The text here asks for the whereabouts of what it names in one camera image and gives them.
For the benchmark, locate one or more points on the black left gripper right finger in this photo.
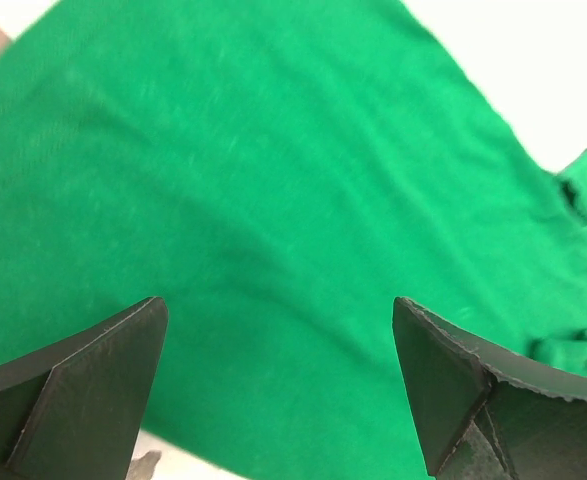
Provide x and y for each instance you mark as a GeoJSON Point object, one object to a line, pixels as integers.
{"type": "Point", "coordinates": [484, 412]}

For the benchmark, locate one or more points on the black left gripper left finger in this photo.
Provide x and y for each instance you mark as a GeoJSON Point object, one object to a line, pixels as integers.
{"type": "Point", "coordinates": [73, 409]}

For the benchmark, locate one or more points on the green t-shirt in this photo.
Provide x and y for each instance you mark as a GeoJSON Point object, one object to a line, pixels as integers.
{"type": "Point", "coordinates": [279, 172]}

